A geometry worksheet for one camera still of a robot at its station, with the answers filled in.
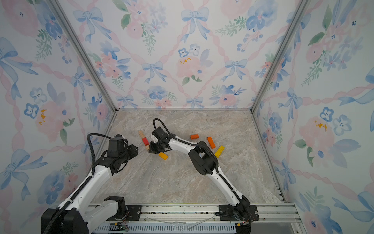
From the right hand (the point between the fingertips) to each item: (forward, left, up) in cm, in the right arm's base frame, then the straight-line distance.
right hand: (148, 151), depth 96 cm
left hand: (-4, +4, +11) cm, 12 cm away
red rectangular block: (+8, +4, +1) cm, 9 cm away
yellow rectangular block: (-3, -10, 0) cm, 11 cm away
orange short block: (+13, -30, -1) cm, 33 cm away
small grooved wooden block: (+3, +1, 0) cm, 3 cm away
